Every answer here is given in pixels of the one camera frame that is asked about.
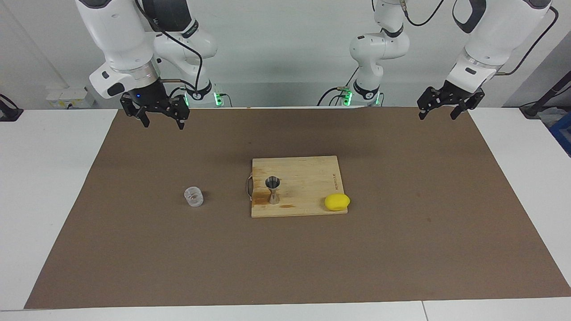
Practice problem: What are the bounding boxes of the black stand with pole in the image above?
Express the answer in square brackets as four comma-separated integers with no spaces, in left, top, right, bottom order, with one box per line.
[520,82,571,119]

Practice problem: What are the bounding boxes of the white wall socket box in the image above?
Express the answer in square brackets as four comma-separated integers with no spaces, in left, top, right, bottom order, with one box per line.
[46,87,97,109]

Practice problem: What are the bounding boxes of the wooden cutting board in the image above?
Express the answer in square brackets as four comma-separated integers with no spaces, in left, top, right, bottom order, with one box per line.
[247,156,348,218]

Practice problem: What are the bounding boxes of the steel double jigger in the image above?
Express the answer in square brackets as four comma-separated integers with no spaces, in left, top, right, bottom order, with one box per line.
[265,176,281,205]

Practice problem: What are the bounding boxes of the brown table mat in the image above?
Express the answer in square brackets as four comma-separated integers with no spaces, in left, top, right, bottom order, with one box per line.
[25,107,571,309]

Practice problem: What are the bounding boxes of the blue plastic crate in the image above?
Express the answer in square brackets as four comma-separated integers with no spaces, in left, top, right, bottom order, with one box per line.
[549,111,571,157]

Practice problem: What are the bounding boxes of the black base cable bundle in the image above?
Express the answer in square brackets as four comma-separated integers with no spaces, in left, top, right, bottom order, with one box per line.
[213,82,233,108]
[317,67,357,107]

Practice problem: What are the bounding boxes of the small clear glass cup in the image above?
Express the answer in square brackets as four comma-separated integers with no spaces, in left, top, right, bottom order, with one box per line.
[184,187,204,207]

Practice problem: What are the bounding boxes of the black clamp mount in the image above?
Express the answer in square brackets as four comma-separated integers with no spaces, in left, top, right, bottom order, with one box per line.
[0,94,24,122]

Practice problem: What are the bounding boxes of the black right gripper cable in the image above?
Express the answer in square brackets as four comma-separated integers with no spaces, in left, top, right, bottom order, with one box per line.
[134,0,204,96]

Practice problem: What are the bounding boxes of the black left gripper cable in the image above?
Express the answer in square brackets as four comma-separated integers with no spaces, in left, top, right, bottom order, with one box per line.
[494,5,559,75]

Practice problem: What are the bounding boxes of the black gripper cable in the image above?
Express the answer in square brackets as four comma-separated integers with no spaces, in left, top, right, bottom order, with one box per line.
[494,5,559,75]
[134,0,204,96]

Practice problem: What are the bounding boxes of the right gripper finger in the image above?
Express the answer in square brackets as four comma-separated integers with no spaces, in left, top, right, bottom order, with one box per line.
[171,94,191,130]
[120,95,151,128]

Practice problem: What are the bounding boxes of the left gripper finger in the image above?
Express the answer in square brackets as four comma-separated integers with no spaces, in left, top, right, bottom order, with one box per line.
[417,86,447,121]
[450,93,485,121]

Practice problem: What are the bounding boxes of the yellow lemon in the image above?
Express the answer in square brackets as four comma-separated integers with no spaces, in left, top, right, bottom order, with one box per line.
[324,193,351,211]

